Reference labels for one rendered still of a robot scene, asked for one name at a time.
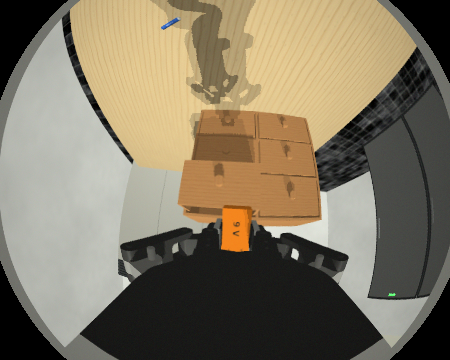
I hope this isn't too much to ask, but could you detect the orange-brown wooden chest of drawers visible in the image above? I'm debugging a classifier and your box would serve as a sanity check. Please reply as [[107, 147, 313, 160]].
[[183, 110, 322, 226]]

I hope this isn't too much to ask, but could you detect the brown wooden drawer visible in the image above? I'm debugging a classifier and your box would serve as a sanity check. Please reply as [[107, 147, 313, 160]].
[[178, 160, 260, 217], [259, 140, 316, 178], [258, 113, 310, 144], [195, 137, 257, 163], [199, 111, 255, 138], [258, 177, 319, 218]]

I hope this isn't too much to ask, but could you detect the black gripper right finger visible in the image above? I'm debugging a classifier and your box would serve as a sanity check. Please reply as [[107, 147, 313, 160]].
[[249, 220, 349, 284]]

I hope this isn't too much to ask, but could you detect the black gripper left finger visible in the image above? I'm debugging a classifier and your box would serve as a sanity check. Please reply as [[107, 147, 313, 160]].
[[120, 218, 223, 282]]

